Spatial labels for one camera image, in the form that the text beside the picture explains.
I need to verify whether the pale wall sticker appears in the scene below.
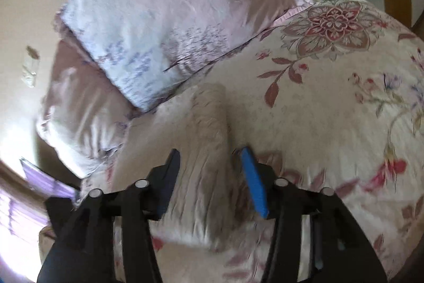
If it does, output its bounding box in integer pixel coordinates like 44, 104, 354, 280
21, 45, 41, 89

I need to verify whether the floral bedsheet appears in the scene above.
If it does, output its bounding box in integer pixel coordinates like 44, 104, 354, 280
38, 0, 424, 283

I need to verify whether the window with purple curtain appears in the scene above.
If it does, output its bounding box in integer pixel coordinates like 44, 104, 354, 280
0, 157, 80, 270

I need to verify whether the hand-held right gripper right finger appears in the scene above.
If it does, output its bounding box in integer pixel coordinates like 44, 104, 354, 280
240, 146, 388, 283

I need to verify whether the pink floral pillow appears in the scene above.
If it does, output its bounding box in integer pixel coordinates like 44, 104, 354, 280
35, 34, 140, 178
55, 0, 319, 113

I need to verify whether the beige cable knit sweater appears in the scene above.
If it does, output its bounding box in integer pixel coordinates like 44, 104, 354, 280
149, 82, 259, 252

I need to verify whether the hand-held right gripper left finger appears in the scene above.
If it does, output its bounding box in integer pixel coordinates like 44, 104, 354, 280
36, 148, 181, 283

